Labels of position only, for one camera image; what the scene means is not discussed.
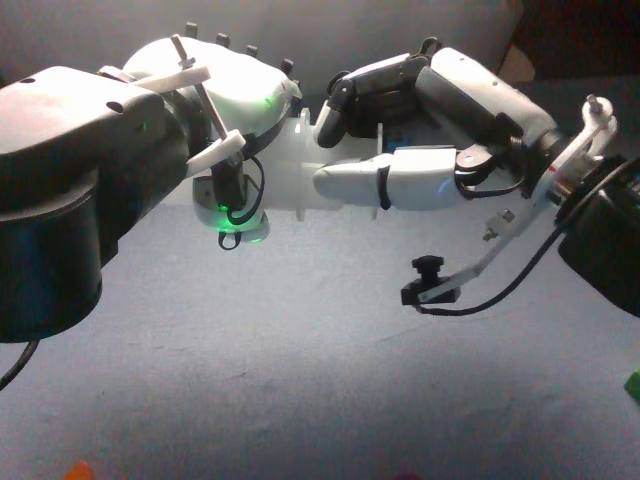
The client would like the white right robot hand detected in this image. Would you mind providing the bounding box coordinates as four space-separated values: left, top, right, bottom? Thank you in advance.
312 37 560 211

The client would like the translucent white plastic tube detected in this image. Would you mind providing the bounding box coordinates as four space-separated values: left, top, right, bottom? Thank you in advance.
247 107 386 222

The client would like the black curtain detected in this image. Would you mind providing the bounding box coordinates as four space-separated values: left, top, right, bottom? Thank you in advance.
519 0 640 84

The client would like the grey table cloth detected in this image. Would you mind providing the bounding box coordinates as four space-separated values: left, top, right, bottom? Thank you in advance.
0 74 640 480

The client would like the green cube block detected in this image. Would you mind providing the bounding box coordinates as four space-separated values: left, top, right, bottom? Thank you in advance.
622 364 640 401

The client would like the orange block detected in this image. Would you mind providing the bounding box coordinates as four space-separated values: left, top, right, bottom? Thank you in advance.
62 460 96 480

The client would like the black cable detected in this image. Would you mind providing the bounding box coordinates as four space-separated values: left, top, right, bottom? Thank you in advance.
415 157 640 317
0 339 41 391

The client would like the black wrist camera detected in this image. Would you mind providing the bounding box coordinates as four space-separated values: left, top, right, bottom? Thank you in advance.
399 254 461 306

